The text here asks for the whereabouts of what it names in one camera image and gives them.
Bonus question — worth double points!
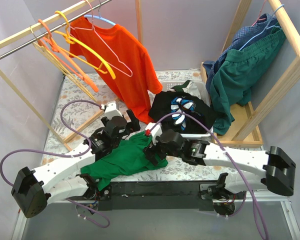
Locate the black t shirt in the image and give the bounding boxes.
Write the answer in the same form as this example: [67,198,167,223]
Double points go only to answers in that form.
[148,91,220,134]

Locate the orange t shirt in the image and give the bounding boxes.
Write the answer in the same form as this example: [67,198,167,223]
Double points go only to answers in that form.
[70,17,163,124]

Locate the green and white t shirt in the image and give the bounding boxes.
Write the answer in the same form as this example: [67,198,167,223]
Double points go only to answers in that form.
[165,80,210,106]

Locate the dark yellow plastic hanger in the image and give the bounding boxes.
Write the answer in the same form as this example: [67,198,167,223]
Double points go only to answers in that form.
[55,10,116,80]

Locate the orange plastic hanger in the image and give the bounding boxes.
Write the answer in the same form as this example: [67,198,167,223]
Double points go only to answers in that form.
[38,19,99,92]

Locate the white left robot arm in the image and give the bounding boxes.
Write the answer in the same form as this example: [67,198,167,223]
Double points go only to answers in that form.
[11,109,141,218]

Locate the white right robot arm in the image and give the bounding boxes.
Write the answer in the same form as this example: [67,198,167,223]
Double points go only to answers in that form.
[143,127,296,199]

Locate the floral table cloth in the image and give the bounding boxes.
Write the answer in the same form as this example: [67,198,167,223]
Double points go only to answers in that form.
[39,69,269,183]

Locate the white plastic basket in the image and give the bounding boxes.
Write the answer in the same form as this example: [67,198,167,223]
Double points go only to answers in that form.
[161,79,211,139]

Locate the wooden clothes rack right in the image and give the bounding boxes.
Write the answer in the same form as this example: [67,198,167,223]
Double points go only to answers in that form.
[199,0,300,148]

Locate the wooden clothes rack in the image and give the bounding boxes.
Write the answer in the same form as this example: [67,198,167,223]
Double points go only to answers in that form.
[199,0,300,148]
[0,0,143,151]

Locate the teal green shorts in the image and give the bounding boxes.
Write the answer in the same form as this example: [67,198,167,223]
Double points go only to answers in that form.
[209,23,286,136]

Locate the metal hanging rod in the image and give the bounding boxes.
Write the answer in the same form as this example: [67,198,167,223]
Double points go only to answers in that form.
[0,0,113,63]

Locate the wooden clothes rack left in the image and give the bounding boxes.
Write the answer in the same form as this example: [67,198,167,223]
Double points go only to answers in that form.
[0,0,143,151]

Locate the blue checkered shorts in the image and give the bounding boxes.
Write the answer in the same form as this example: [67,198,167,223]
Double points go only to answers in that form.
[202,13,281,93]

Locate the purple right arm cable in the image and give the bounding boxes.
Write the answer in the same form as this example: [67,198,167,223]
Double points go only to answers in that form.
[149,112,269,240]

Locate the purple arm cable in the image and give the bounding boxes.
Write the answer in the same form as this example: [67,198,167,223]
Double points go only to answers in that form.
[149,112,269,240]
[0,99,103,187]

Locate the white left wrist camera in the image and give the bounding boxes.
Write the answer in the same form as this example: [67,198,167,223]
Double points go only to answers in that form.
[100,100,123,120]

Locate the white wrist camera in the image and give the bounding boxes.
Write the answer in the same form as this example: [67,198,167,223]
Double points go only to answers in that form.
[100,100,123,120]
[145,122,163,145]

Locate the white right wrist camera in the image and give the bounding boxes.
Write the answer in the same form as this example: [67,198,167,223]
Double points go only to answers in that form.
[145,122,163,145]

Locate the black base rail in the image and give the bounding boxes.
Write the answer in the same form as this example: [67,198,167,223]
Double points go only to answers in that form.
[89,178,243,212]

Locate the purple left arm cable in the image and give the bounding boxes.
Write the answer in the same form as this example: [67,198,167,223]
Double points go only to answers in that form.
[0,99,103,187]

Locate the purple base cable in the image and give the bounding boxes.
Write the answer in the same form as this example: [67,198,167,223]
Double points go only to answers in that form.
[66,198,111,229]

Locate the pink wire hanger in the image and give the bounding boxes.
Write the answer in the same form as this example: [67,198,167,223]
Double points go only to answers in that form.
[252,0,269,27]

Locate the light blue wire hanger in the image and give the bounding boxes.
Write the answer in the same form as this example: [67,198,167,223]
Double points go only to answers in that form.
[239,4,285,51]

